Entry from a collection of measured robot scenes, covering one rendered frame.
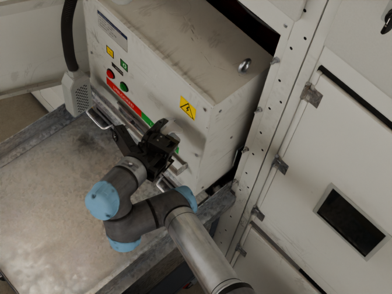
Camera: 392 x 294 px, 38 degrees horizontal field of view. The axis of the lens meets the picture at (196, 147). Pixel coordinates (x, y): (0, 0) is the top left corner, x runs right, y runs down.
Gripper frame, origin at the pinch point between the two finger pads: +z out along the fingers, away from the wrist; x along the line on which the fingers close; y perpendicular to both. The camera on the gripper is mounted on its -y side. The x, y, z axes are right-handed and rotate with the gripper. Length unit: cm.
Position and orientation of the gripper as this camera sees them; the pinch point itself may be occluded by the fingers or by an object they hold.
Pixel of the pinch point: (170, 120)
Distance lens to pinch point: 148.1
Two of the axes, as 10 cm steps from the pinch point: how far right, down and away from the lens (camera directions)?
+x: 2.2, -6.9, -6.9
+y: 8.5, 4.8, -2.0
